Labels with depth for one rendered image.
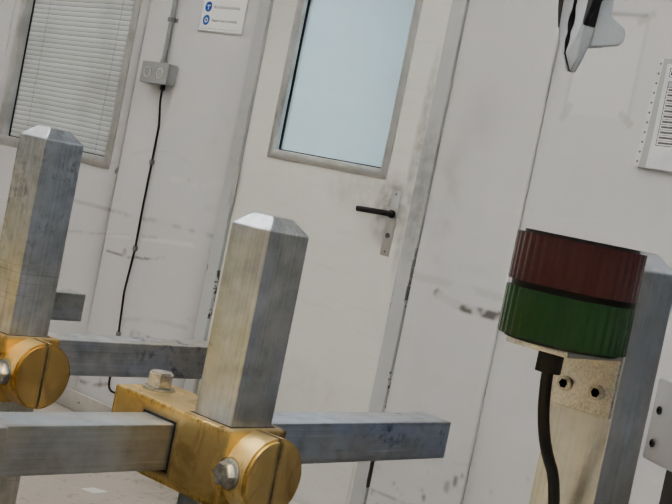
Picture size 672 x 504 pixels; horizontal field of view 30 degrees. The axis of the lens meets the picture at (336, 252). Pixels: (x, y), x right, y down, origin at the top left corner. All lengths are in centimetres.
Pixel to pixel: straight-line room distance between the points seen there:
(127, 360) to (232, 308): 33
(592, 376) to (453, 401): 332
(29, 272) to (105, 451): 23
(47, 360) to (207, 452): 22
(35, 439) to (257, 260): 17
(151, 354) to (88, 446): 35
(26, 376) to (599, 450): 48
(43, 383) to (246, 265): 24
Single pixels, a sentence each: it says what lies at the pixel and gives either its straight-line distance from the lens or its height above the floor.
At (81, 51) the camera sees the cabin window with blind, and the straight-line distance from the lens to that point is 564.
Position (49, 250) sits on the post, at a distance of 97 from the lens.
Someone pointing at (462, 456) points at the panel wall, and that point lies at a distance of 391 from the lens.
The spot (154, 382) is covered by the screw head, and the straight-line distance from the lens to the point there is 85.
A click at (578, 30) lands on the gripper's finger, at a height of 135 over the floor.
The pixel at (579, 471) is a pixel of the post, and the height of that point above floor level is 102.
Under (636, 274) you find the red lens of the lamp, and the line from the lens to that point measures 58.
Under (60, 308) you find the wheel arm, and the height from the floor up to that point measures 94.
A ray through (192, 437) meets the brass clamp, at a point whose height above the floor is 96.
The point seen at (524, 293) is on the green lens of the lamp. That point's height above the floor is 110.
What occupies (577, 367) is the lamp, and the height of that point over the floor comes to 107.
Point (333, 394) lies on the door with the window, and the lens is 426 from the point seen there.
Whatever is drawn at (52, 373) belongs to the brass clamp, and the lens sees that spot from 96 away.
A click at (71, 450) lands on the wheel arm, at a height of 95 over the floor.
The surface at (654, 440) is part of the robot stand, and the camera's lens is 140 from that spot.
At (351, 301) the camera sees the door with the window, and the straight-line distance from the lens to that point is 422.
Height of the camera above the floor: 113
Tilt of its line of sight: 3 degrees down
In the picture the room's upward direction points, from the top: 11 degrees clockwise
